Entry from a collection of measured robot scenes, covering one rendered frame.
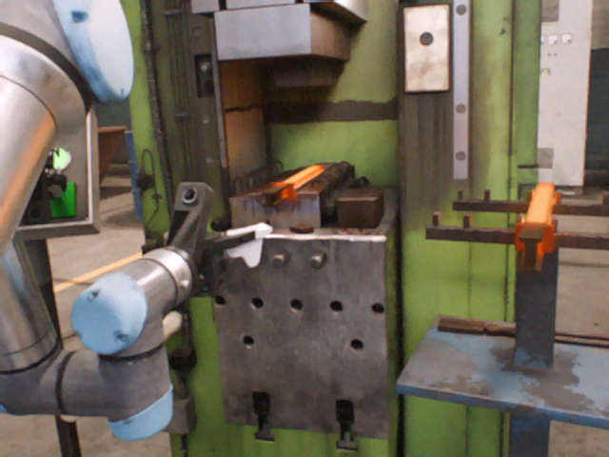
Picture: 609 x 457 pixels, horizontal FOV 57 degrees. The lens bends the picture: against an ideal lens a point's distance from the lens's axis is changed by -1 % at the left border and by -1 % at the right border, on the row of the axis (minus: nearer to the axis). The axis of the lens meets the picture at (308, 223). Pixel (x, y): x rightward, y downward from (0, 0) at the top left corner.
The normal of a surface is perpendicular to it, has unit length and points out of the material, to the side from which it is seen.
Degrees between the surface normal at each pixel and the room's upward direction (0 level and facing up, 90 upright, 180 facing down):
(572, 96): 90
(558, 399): 0
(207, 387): 90
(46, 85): 108
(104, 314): 90
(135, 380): 90
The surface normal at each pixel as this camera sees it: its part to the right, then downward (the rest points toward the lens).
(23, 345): 0.64, 0.32
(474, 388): -0.05, -0.97
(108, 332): -0.26, 0.23
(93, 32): 0.99, -0.13
